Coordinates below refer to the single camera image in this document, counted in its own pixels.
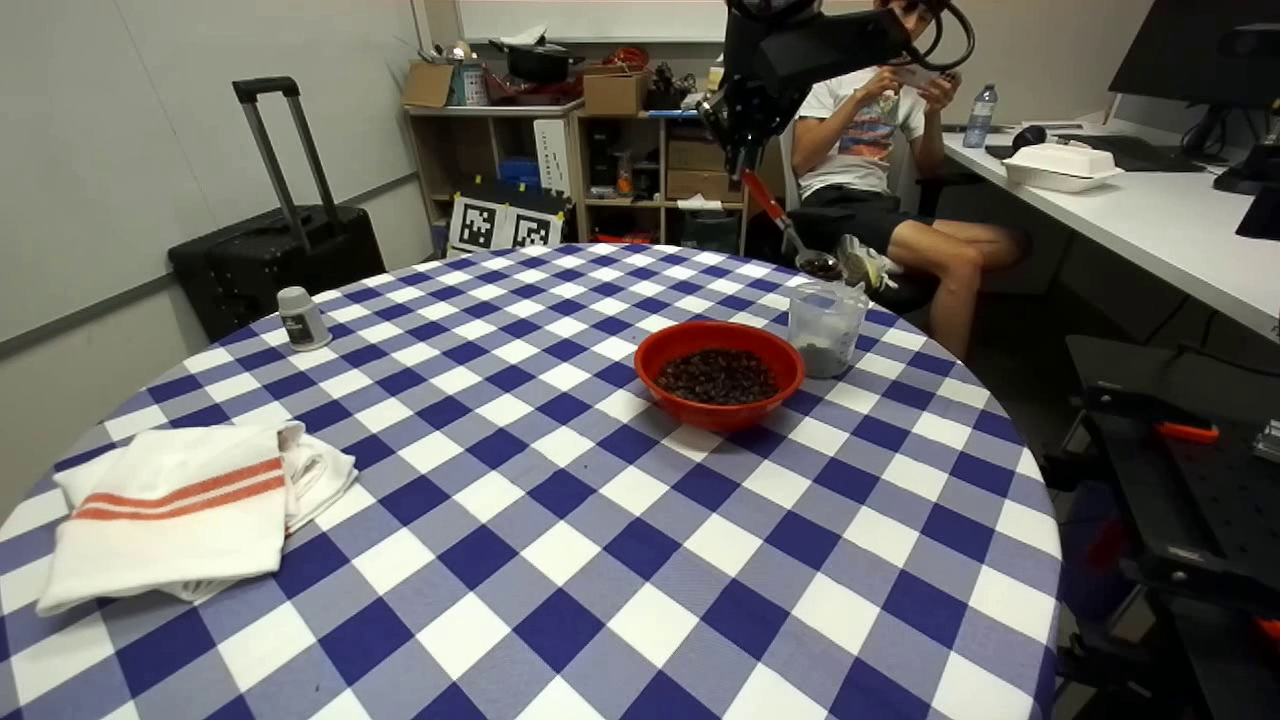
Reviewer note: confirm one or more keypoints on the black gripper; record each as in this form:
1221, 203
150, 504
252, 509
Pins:
782, 66

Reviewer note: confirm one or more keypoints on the orange red bowl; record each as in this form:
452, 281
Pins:
722, 418

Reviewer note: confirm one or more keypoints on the brown cardboard box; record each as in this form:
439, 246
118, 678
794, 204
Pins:
615, 90
428, 84
698, 169

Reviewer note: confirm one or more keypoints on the seated person in white shirt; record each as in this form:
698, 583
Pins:
854, 145

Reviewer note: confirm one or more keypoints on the wooden storage shelf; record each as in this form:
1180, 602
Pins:
533, 162

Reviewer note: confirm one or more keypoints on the dark coffee beans heap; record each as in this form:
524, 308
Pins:
722, 378

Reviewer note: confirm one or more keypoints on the clear water bottle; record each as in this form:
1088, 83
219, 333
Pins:
980, 116

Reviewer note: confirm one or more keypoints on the black white calibration board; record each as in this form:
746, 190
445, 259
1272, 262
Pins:
505, 227

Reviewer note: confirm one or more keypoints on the white takeout container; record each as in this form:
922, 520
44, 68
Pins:
1060, 165

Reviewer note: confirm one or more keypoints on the black keyboard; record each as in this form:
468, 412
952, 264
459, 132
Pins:
1155, 154

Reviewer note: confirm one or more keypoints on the long white desk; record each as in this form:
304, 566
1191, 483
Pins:
1172, 242

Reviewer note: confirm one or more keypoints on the blue white checkered tablecloth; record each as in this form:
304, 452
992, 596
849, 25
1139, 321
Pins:
560, 562

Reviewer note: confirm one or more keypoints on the black computer monitor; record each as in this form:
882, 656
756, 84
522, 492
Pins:
1203, 45

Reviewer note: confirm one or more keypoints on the small white bottle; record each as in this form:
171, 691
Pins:
301, 321

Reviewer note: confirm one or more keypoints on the black wheeled suitcase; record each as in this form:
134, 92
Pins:
283, 264

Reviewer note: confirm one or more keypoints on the black equipment cart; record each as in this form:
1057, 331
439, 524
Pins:
1185, 534

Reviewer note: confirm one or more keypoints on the white towel with orange stripes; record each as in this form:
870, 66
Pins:
174, 515

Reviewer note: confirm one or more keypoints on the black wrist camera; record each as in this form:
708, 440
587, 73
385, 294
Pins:
873, 42

